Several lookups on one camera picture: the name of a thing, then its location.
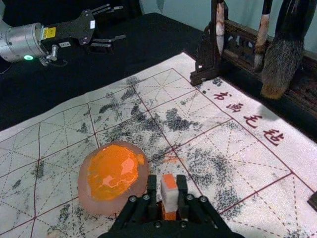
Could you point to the medium brush with white tip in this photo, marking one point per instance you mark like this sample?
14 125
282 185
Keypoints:
262 37

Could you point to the white felt mat red grid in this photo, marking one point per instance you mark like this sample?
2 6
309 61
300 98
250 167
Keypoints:
223 153

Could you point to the pink dish of orange paste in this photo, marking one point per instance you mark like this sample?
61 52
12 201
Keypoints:
111 173

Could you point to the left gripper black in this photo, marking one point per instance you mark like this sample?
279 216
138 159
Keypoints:
71 28

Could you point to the large bushy dark brush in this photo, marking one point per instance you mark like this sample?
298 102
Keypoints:
282 59

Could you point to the white stone seal orange face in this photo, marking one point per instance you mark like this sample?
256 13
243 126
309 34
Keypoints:
169 196

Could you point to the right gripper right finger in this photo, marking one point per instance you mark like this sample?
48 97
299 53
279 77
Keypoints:
182 191

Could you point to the dark wooden paperweight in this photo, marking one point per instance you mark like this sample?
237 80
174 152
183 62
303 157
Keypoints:
312 198

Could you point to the black table cloth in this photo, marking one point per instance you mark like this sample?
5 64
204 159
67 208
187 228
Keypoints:
62 86

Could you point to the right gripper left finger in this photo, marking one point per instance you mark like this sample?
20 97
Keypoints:
151 188

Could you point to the dark wooden brush rack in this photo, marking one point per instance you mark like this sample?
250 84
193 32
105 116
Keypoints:
210 62

